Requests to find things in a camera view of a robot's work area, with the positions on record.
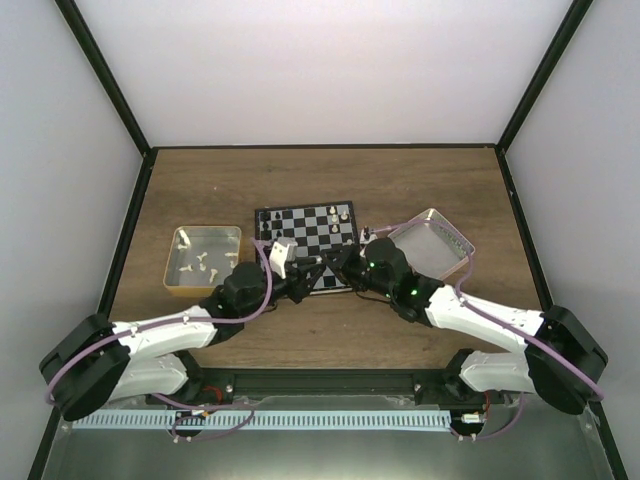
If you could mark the black and silver chessboard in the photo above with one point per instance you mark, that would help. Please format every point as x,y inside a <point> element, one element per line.
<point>309,225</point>

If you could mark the black enclosure frame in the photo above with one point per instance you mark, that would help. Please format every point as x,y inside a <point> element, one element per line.
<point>337,333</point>

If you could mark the gold metal tin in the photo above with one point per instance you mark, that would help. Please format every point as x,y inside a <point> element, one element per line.
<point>196,271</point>

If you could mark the pink embossed metal tin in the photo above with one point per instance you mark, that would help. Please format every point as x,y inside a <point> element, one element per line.
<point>432,245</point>

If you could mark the metal sheet cover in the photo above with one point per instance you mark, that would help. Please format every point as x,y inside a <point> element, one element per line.
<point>523,440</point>

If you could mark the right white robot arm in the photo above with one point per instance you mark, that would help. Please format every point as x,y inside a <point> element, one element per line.
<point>549,353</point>

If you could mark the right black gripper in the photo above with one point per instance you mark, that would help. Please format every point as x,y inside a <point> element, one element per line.
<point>346,256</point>

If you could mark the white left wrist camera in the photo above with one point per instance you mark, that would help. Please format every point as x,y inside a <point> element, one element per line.
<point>283,251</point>

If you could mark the light blue slotted strip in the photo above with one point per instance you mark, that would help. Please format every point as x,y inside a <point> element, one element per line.
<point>393,420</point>

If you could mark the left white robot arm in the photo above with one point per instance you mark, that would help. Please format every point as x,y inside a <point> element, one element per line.
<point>101,360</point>

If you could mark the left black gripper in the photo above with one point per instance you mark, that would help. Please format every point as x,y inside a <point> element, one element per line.
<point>298,277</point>

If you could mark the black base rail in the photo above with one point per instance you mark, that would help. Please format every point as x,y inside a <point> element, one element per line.
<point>420,386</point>

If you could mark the white chess piece in tin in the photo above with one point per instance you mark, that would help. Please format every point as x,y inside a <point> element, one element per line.
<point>183,241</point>

